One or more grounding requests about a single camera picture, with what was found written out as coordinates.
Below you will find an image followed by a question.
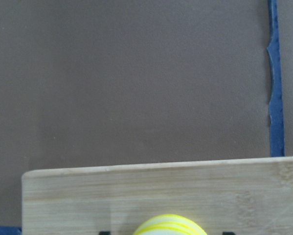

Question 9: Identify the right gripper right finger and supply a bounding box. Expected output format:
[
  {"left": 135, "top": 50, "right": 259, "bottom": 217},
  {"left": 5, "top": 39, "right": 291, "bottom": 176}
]
[{"left": 222, "top": 231, "right": 236, "bottom": 235}]

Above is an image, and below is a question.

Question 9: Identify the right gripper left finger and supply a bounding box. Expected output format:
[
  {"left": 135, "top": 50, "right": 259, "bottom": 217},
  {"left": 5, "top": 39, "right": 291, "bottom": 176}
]
[{"left": 99, "top": 231, "right": 110, "bottom": 235}]

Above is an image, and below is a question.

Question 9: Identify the yellow lemon half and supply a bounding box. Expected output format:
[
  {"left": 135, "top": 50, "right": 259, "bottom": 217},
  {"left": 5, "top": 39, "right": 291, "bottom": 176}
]
[{"left": 133, "top": 214, "right": 207, "bottom": 235}]

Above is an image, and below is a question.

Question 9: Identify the bamboo cutting board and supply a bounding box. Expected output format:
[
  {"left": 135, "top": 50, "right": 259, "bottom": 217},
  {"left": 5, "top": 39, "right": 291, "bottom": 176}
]
[{"left": 22, "top": 157, "right": 293, "bottom": 235}]

